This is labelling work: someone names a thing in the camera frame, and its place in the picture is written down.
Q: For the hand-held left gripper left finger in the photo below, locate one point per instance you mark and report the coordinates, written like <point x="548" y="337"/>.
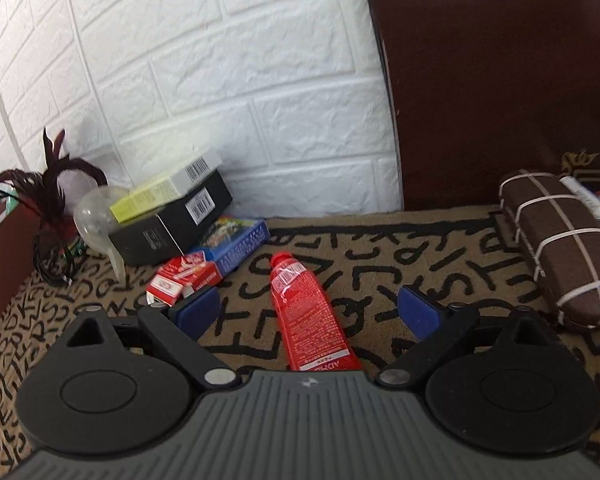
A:
<point x="197" y="312"/>

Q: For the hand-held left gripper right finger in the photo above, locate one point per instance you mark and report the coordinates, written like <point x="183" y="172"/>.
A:
<point x="420" y="312"/>

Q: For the red tube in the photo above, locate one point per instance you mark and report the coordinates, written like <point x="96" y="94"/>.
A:
<point x="305" y="315"/>

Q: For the red card box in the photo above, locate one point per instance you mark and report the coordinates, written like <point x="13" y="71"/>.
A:
<point x="185" y="275"/>

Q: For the letter print mat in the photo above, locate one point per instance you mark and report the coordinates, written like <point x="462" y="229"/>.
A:
<point x="360" y="270"/>

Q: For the blue picture card box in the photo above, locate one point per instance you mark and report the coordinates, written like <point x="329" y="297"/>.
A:
<point x="240" y="245"/>

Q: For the black box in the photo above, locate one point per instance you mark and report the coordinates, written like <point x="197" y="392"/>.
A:
<point x="180" y="225"/>

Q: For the yellow-green box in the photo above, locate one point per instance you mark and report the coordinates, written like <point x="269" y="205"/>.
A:
<point x="165" y="190"/>

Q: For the clear plastic funnel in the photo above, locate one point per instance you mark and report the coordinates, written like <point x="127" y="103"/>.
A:
<point x="92" y="215"/>

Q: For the brown checked glasses case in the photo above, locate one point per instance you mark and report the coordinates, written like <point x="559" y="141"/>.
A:
<point x="565" y="240"/>

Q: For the dark red feathers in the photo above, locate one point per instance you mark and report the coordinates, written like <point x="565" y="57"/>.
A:
<point x="55" y="180"/>

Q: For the white tube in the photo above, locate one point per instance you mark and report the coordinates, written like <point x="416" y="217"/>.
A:
<point x="587" y="202"/>

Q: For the dark brown wooden board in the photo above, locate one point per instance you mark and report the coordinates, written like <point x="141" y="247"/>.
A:
<point x="490" y="85"/>

